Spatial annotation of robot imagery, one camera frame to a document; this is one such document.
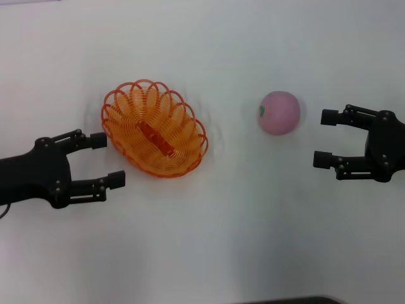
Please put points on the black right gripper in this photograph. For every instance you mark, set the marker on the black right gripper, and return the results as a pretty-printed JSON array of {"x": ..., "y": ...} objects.
[{"x": 387, "y": 149}]

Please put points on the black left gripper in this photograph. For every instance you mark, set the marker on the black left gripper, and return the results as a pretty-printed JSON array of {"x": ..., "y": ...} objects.
[{"x": 34, "y": 177}]

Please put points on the pink peach with green leaf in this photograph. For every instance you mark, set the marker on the pink peach with green leaf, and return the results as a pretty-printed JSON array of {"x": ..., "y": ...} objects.
[{"x": 280, "y": 114}]

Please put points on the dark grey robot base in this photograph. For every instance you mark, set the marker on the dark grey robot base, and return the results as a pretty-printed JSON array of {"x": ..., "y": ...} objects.
[{"x": 300, "y": 301}]

